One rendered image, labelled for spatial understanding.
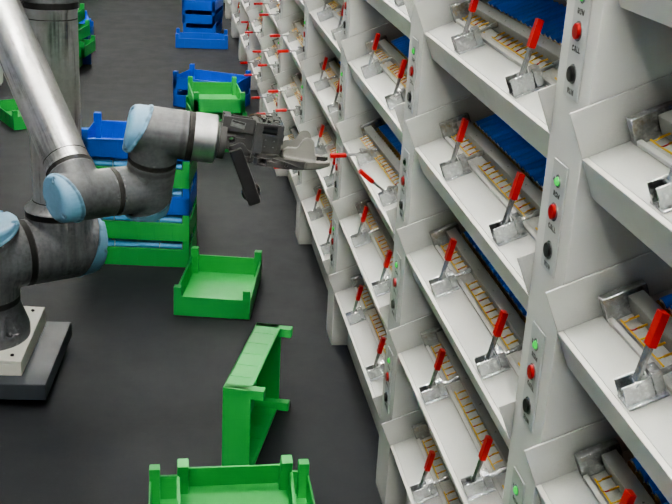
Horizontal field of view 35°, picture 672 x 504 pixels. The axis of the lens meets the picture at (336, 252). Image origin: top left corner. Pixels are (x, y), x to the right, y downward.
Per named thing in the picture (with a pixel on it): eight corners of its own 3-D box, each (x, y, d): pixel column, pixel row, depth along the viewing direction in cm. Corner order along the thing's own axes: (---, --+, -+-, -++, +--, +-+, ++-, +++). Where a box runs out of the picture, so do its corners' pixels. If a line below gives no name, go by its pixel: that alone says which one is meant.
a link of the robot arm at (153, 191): (101, 204, 204) (108, 147, 198) (156, 196, 211) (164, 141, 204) (123, 230, 198) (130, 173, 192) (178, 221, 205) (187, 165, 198)
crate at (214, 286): (250, 319, 279) (250, 291, 276) (173, 315, 279) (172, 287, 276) (261, 275, 307) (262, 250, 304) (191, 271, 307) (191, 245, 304)
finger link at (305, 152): (334, 144, 197) (285, 135, 196) (329, 174, 199) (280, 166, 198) (334, 140, 200) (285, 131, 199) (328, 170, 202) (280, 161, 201)
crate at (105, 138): (81, 156, 297) (80, 129, 294) (95, 137, 316) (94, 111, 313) (189, 161, 298) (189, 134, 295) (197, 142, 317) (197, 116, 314)
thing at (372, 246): (394, 350, 202) (371, 288, 196) (344, 236, 257) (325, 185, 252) (494, 311, 202) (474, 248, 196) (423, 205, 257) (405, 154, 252)
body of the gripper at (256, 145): (288, 127, 195) (223, 118, 193) (280, 172, 198) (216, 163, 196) (284, 116, 202) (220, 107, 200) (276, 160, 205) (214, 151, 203)
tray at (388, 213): (402, 256, 195) (385, 211, 191) (349, 160, 250) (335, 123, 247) (504, 216, 195) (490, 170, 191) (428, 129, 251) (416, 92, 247)
